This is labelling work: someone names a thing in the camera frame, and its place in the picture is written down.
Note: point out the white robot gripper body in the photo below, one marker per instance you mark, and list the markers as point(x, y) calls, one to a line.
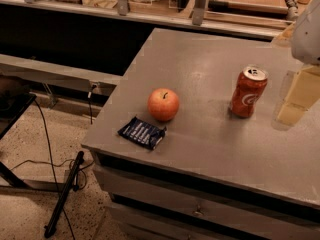
point(307, 39)

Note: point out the black metal bar stand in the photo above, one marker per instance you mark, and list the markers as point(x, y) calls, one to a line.
point(63, 192)

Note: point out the red coke can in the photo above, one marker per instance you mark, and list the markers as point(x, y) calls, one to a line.
point(250, 86)

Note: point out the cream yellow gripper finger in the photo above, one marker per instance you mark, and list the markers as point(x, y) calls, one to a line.
point(303, 93)

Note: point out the grey metal rail bench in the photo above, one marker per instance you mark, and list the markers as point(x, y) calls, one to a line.
point(50, 74)

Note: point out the black side table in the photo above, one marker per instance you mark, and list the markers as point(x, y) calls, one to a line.
point(15, 98)

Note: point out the grey drawer cabinet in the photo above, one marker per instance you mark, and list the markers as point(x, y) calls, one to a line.
point(214, 176)

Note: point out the blue snack bar wrapper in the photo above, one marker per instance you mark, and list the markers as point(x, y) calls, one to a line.
point(142, 133)

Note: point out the red apple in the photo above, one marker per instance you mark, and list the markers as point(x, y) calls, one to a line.
point(163, 104)

